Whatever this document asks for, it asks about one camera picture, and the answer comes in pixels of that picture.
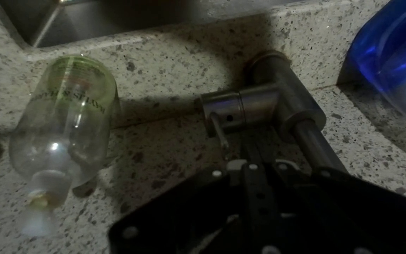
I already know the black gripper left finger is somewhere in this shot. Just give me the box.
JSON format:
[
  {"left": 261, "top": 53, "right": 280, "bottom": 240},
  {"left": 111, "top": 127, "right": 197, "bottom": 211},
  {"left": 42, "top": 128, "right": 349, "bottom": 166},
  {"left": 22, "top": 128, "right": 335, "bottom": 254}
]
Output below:
[{"left": 108, "top": 161, "right": 265, "bottom": 254}]

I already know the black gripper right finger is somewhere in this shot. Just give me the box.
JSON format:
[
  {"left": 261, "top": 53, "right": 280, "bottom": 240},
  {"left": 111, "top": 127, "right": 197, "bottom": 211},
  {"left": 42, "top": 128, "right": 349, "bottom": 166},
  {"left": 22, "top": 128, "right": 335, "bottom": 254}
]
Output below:
[{"left": 258, "top": 161, "right": 406, "bottom": 254}]

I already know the steel kitchen faucet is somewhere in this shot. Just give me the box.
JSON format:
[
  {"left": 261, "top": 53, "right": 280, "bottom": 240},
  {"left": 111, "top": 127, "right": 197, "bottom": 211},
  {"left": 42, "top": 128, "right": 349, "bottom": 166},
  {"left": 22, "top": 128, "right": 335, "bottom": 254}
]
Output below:
[{"left": 197, "top": 48, "right": 349, "bottom": 175}]

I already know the small clear glass bottle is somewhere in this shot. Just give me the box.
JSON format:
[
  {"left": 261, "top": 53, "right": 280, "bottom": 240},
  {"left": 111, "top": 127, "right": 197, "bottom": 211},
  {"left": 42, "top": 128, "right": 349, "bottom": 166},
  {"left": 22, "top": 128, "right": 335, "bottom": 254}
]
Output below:
[{"left": 7, "top": 55, "right": 120, "bottom": 238}]

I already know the blue dish soap bottle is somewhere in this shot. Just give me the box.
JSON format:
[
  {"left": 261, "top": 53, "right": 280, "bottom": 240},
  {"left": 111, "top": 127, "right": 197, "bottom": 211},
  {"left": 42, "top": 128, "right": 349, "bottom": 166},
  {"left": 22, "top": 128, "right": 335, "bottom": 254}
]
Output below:
[{"left": 338, "top": 0, "right": 406, "bottom": 128}]

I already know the steel sink basin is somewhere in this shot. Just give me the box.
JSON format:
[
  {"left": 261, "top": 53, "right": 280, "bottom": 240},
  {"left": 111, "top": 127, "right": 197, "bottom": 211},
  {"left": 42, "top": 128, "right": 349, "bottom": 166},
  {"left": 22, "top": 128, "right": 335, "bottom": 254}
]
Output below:
[{"left": 0, "top": 0, "right": 307, "bottom": 51}]

